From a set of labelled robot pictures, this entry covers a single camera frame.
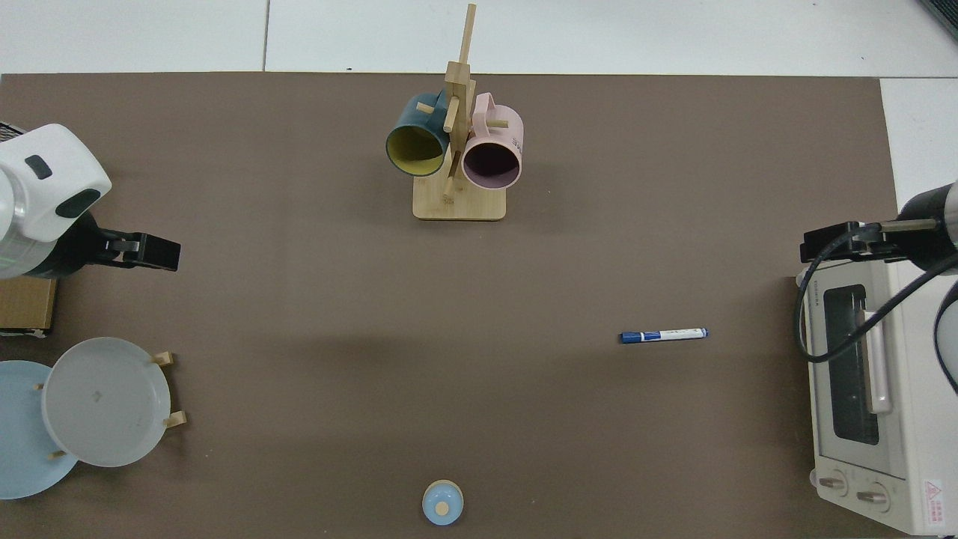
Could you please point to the blue and white marker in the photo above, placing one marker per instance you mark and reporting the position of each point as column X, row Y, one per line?
column 666, row 335

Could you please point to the wooden plate rack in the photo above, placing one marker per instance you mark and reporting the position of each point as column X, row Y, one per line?
column 162, row 358

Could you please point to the grey plate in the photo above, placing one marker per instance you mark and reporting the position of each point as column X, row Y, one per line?
column 105, row 400

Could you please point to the brown table cloth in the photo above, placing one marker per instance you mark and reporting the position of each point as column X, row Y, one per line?
column 299, row 337

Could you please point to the pale toaster oven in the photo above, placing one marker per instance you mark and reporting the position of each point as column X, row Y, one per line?
column 917, row 427

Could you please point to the dark corner object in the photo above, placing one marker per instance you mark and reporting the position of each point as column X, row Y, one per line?
column 944, row 13

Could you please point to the light blue plate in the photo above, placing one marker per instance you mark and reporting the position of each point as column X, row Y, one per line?
column 22, row 434

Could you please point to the dark teal mug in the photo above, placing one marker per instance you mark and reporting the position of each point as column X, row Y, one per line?
column 410, row 123

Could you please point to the wooden cup stand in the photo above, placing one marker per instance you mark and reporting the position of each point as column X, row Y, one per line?
column 458, row 203

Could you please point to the pink mug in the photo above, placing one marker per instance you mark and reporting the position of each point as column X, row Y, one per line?
column 498, row 135

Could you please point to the small blue round bell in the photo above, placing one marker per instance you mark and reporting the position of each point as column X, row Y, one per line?
column 442, row 501

